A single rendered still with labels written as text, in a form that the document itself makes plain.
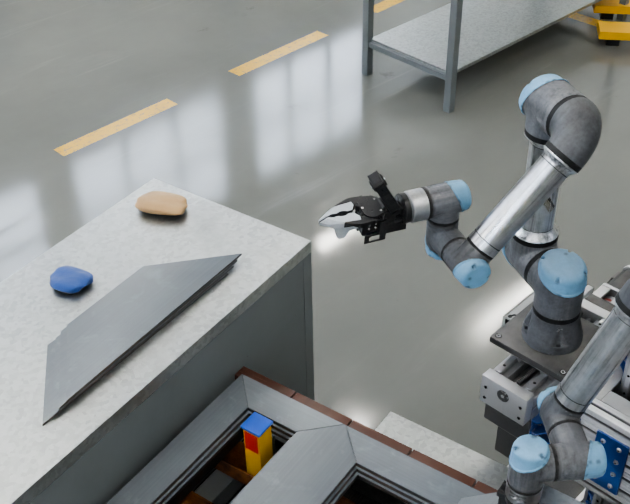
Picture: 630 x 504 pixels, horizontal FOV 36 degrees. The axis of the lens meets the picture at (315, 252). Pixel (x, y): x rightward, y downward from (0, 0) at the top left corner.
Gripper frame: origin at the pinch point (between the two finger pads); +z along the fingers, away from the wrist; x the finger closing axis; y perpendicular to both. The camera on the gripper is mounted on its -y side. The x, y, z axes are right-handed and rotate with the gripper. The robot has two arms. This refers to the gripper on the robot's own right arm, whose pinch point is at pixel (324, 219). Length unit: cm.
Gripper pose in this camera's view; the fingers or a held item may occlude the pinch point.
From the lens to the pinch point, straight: 218.3
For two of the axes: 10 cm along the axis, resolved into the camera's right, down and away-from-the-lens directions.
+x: -3.4, -6.7, 6.6
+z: -9.4, 2.2, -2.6
